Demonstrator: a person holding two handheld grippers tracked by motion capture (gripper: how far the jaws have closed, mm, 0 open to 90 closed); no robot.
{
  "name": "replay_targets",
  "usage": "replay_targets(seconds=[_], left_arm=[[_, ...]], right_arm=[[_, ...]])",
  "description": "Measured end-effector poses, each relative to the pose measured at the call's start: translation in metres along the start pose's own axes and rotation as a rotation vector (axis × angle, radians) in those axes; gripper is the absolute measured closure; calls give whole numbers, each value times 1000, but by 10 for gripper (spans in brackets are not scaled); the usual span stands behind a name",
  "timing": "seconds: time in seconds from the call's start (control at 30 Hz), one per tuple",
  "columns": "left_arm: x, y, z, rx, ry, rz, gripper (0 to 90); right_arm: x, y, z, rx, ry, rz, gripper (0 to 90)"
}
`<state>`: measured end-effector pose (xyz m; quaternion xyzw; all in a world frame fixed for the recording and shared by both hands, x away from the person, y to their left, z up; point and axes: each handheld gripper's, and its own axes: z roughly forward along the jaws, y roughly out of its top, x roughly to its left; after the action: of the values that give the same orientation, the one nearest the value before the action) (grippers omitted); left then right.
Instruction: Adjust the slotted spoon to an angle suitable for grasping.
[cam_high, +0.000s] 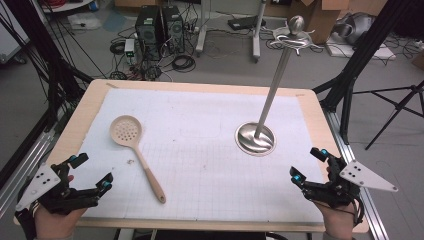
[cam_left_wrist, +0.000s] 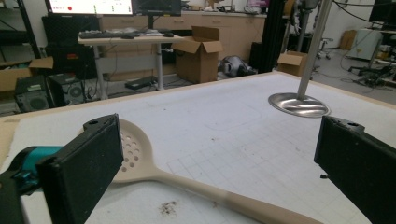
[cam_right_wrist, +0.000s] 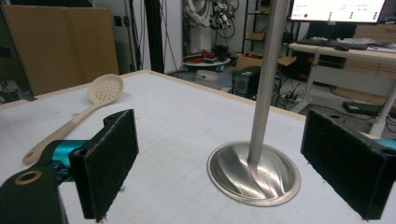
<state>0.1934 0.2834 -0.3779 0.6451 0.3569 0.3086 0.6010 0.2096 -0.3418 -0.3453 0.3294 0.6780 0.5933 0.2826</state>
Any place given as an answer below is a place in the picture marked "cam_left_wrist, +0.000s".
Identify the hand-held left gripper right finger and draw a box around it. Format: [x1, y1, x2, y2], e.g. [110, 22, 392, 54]
[314, 115, 396, 224]

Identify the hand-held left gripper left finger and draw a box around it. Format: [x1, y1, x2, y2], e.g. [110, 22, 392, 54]
[36, 113, 124, 224]

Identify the beige slotted spoon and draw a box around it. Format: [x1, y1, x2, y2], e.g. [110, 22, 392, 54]
[82, 119, 321, 224]

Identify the black computer tower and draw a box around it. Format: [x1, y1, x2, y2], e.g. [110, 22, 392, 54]
[14, 75, 56, 114]
[48, 73, 87, 107]

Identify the flat black device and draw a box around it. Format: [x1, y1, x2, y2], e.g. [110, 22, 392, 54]
[124, 76, 159, 91]

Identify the small open cardboard box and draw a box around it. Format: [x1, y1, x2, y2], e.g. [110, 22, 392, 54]
[276, 50, 308, 77]

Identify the flat open cardboard box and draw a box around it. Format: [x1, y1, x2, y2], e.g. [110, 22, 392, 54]
[0, 56, 54, 93]

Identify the white cabinet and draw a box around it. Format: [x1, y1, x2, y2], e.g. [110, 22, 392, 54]
[346, 28, 384, 62]

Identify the wheeled stool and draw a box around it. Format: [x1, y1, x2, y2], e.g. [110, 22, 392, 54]
[317, 36, 334, 61]

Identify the closed brown cardboard box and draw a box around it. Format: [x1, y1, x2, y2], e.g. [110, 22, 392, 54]
[339, 29, 358, 51]

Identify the black hard case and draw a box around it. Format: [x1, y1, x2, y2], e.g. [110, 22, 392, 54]
[41, 14, 101, 79]

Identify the black keyboard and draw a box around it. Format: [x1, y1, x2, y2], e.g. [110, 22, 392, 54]
[78, 30, 140, 40]

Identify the white standing desk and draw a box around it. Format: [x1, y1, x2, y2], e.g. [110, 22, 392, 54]
[78, 32, 185, 101]

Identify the grey metal stand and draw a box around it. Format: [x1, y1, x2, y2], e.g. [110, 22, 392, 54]
[292, 0, 316, 53]

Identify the white grid mat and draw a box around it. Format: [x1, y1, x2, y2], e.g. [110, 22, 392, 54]
[6, 73, 396, 224]

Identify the grey rounded device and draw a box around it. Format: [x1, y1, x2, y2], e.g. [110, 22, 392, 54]
[219, 55, 258, 77]

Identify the black metal shelf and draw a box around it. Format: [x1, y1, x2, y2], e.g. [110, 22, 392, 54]
[0, 0, 42, 61]

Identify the large open cardboard box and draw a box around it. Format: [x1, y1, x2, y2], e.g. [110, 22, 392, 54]
[171, 25, 224, 84]

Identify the lit white monitor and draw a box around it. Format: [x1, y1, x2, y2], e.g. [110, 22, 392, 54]
[46, 0, 134, 16]

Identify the dark monitor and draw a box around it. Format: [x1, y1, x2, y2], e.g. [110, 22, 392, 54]
[132, 0, 183, 18]

